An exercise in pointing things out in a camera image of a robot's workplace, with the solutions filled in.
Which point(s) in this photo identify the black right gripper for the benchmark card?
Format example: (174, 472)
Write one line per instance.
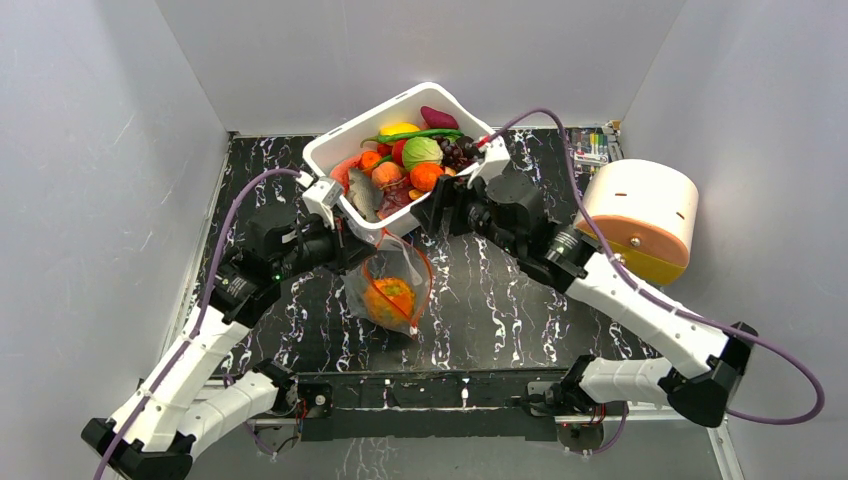
(442, 206)

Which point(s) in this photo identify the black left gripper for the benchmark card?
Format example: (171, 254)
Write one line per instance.
(349, 250)

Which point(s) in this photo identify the clear zip top bag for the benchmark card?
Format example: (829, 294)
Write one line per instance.
(394, 257)

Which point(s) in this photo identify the orange toy pineapple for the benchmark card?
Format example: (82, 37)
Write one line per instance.
(391, 303)

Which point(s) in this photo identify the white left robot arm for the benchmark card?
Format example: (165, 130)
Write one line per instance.
(199, 351)

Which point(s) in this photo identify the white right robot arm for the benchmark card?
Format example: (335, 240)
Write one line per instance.
(699, 367)

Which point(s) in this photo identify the orange toy tangerine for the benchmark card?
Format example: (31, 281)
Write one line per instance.
(424, 176)

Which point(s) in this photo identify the dark red toy meat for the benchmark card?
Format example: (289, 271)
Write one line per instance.
(394, 199)

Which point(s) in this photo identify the grey toy fish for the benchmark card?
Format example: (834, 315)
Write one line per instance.
(363, 195)

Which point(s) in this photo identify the green toy cabbage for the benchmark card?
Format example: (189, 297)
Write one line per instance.
(421, 150)

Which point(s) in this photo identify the dark toy grapes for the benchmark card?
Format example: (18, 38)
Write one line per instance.
(457, 154)

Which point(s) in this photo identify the red toy slice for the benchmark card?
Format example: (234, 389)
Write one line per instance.
(340, 173)

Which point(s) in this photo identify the green toy chili pepper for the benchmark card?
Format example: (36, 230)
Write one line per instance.
(389, 139)

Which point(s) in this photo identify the yellow toy lemon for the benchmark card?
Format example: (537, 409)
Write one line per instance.
(398, 128)

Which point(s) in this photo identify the purple toy sweet potato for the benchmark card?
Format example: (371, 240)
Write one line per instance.
(436, 119)

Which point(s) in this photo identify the box of markers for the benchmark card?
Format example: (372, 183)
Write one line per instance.
(595, 147)

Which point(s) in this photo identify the white cylindrical drum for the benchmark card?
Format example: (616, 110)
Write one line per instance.
(647, 213)

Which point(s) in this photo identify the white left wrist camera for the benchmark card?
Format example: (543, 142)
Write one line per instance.
(320, 196)

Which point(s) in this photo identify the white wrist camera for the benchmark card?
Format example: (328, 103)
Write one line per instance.
(494, 160)
(320, 196)

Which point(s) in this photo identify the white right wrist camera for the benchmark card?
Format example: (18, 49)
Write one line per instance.
(494, 160)

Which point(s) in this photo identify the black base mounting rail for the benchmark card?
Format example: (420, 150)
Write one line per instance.
(416, 404)

